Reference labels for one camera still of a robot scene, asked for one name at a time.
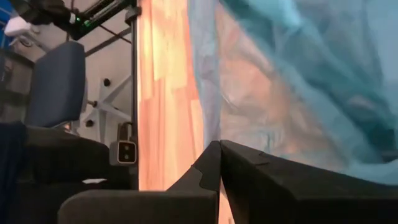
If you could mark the white plastic object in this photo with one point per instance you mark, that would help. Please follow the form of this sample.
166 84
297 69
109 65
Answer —
17 26

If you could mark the black device green light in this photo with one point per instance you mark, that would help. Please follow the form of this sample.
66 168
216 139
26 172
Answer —
102 12

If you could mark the light blue trash bag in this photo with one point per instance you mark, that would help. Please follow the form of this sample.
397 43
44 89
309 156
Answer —
326 77

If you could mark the blue office chair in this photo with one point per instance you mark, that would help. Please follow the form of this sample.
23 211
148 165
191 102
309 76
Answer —
56 84

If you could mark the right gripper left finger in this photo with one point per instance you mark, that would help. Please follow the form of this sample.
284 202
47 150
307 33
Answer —
140 208

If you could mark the black padded seat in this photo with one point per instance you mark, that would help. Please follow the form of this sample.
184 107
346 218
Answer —
68 155

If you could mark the grey table-level camera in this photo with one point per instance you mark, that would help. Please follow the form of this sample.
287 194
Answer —
122 152

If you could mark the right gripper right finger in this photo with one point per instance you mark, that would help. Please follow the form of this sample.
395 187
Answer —
311 199

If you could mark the white chair base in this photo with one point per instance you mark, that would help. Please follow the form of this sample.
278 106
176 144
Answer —
109 107

